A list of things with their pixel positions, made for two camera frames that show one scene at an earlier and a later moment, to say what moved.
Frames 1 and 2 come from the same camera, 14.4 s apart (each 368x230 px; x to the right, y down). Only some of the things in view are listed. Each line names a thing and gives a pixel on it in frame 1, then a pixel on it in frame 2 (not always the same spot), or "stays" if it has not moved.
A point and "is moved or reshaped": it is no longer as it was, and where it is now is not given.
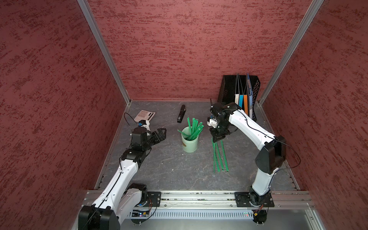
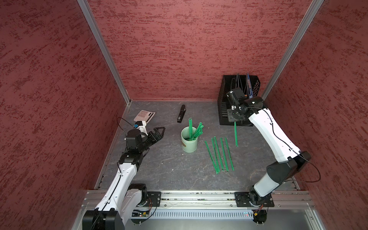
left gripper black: x=162 y=136 stays
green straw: x=224 y=156 stays
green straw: x=220 y=156 stays
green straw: x=214 y=154 is moved or reshaped
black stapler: x=182 y=113 stays
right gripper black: x=218 y=136 to x=231 y=118
